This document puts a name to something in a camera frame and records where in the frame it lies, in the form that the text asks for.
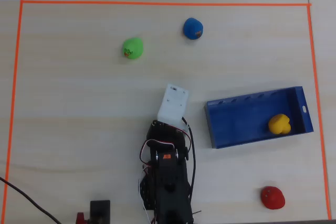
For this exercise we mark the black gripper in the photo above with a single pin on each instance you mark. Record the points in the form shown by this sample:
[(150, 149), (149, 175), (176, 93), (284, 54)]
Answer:
[(160, 128)]

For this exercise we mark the yellow rubber duck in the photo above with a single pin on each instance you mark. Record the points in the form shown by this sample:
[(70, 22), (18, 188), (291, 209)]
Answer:
[(278, 125)]

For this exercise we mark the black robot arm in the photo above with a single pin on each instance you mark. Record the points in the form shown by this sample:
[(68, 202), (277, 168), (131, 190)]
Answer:
[(170, 182)]

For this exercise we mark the blue plastic box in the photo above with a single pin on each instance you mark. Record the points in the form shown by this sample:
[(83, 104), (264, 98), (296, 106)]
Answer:
[(241, 124)]

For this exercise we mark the green rubber duck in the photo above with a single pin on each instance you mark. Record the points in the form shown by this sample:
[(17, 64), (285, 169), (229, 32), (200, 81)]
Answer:
[(134, 48)]

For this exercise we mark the blue rubber duck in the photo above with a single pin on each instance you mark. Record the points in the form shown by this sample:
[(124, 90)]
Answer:
[(191, 27)]

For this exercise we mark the red rubber duck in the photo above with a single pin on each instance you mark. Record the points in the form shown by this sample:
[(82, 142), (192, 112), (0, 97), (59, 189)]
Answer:
[(273, 197)]

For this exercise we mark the black red table clamp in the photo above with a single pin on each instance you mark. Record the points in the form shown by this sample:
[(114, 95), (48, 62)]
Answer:
[(99, 208)]

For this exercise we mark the orange tape strip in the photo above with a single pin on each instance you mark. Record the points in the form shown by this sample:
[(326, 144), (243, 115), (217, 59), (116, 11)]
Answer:
[(15, 77), (157, 3), (317, 103)]

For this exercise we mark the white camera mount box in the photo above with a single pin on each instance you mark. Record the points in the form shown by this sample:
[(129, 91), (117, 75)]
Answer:
[(173, 104)]

